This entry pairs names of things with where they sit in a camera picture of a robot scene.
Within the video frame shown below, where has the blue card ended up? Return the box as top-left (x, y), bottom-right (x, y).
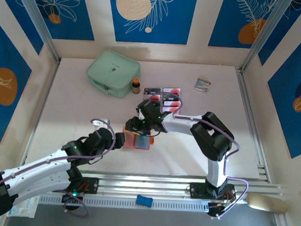
top-left (133, 135), bottom-right (151, 149)

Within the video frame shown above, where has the red and white packet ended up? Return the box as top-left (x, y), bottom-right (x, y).
top-left (162, 100), bottom-right (182, 115)

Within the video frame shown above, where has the red and white credit card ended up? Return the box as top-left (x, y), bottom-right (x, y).
top-left (143, 86), bottom-right (160, 96)
top-left (162, 86), bottom-right (182, 102)
top-left (150, 93), bottom-right (166, 103)

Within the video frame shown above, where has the brown bottle orange cap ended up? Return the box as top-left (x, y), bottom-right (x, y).
top-left (131, 77), bottom-right (141, 94)

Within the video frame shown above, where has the blue bone-shaped sponge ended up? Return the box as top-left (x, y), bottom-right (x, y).
top-left (135, 194), bottom-right (154, 207)

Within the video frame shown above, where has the mint green zip pouch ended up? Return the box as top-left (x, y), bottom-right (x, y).
top-left (83, 48), bottom-right (142, 100)

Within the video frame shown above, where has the colourful small packet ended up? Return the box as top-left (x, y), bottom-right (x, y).
top-left (194, 76), bottom-right (212, 93)

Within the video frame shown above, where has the white gauze packet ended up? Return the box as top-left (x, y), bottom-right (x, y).
top-left (6, 195), bottom-right (38, 219)

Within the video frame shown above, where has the gold metallic oval object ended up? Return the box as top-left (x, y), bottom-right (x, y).
top-left (245, 193), bottom-right (290, 215)

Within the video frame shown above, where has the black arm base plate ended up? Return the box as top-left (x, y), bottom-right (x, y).
top-left (67, 175), bottom-right (100, 196)
top-left (189, 182), bottom-right (237, 203)

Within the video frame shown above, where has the aluminium extrusion rail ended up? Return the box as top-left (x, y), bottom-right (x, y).
top-left (3, 163), bottom-right (283, 209)

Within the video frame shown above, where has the perforated metal cable tray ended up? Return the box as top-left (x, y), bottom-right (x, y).
top-left (38, 190), bottom-right (210, 216)

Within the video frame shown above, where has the aluminium side rail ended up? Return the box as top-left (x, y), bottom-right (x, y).
top-left (228, 68), bottom-right (278, 183)
top-left (19, 57), bottom-right (61, 174)

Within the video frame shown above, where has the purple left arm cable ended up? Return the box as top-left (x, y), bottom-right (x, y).
top-left (0, 111), bottom-right (119, 222)

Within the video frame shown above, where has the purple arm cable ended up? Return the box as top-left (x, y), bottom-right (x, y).
top-left (135, 90), bottom-right (257, 221)
top-left (0, 111), bottom-right (119, 222)

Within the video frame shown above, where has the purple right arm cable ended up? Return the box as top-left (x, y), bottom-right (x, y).
top-left (135, 90), bottom-right (257, 221)

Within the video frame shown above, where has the aluminium frame post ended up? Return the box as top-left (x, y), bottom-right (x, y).
top-left (239, 0), bottom-right (296, 77)
top-left (7, 0), bottom-right (65, 64)

